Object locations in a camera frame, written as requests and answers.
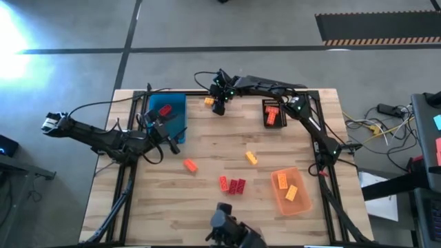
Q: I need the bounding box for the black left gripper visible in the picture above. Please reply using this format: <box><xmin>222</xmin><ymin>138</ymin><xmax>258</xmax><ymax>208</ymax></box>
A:
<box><xmin>144</xmin><ymin>110</ymin><xmax>189</xmax><ymax>145</ymax></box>

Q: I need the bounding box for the blue plastic bin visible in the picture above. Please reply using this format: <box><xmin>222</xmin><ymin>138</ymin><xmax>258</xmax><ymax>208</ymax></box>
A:
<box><xmin>147</xmin><ymin>92</ymin><xmax>187</xmax><ymax>145</ymax></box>

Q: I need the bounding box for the orange translucent plastic bin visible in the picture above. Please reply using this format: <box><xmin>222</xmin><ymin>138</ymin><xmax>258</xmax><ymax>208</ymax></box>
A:
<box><xmin>270</xmin><ymin>167</ymin><xmax>314</xmax><ymax>217</ymax></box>

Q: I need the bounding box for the grey desk bar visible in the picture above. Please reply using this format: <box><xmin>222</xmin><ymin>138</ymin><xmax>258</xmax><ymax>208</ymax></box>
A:
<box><xmin>0</xmin><ymin>154</ymin><xmax>57</xmax><ymax>181</ymax></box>

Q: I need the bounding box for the black power adapter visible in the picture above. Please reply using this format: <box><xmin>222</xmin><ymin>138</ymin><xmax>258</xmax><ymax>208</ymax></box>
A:
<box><xmin>376</xmin><ymin>103</ymin><xmax>401</xmax><ymax>118</ymax></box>

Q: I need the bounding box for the black hazard-striped floor mat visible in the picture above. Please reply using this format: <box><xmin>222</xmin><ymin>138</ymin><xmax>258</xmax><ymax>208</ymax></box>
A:
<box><xmin>314</xmin><ymin>10</ymin><xmax>441</xmax><ymax>47</ymax></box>

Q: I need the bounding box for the black electronic device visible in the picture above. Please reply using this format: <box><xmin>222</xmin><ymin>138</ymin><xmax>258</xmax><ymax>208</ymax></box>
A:
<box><xmin>0</xmin><ymin>134</ymin><xmax>19</xmax><ymax>158</ymax></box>

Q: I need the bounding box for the white paper sheet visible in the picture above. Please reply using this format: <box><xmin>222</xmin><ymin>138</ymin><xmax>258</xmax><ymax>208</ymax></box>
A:
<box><xmin>358</xmin><ymin>171</ymin><xmax>400</xmax><ymax>223</ymax></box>

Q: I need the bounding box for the black stand leg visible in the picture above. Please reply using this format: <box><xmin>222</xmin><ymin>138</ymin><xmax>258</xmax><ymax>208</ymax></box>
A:
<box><xmin>361</xmin><ymin>170</ymin><xmax>430</xmax><ymax>202</ymax></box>

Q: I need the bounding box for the grey side table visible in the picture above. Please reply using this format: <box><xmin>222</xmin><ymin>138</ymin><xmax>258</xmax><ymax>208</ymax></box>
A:
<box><xmin>411</xmin><ymin>91</ymin><xmax>441</xmax><ymax>193</ymax></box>

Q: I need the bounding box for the dark storage cabinet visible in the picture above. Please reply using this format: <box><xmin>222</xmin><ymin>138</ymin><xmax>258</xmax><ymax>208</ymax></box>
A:
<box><xmin>409</xmin><ymin>187</ymin><xmax>441</xmax><ymax>248</ymax></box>

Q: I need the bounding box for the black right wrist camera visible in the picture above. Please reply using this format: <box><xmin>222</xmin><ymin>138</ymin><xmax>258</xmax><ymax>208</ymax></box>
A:
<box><xmin>212</xmin><ymin>101</ymin><xmax>227</xmax><ymax>116</ymax></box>

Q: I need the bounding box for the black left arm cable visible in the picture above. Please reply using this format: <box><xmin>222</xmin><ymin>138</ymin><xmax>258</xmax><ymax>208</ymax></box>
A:
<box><xmin>67</xmin><ymin>82</ymin><xmax>172</xmax><ymax>118</ymax></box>

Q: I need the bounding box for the black aluminium table frame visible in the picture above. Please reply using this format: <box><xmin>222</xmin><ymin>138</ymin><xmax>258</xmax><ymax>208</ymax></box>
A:
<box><xmin>82</xmin><ymin>89</ymin><xmax>375</xmax><ymax>246</ymax></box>

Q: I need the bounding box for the yellow cable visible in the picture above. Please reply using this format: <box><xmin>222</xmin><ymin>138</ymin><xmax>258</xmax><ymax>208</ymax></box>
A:
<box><xmin>342</xmin><ymin>112</ymin><xmax>416</xmax><ymax>144</ymax></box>

